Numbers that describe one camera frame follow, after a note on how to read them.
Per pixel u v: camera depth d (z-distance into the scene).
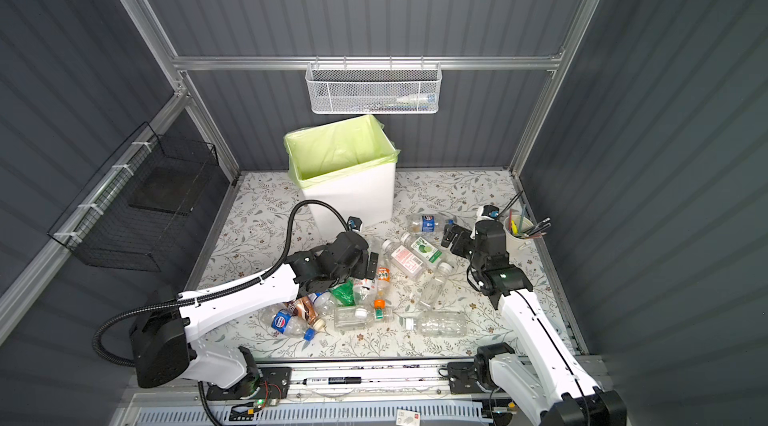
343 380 0.74
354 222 0.71
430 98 0.91
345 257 0.60
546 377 0.41
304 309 0.82
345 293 0.87
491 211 0.70
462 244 0.71
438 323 0.78
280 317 0.79
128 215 0.72
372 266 0.73
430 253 0.93
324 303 0.87
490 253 0.59
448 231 0.78
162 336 0.41
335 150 0.98
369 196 0.99
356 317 0.77
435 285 0.90
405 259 0.91
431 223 0.99
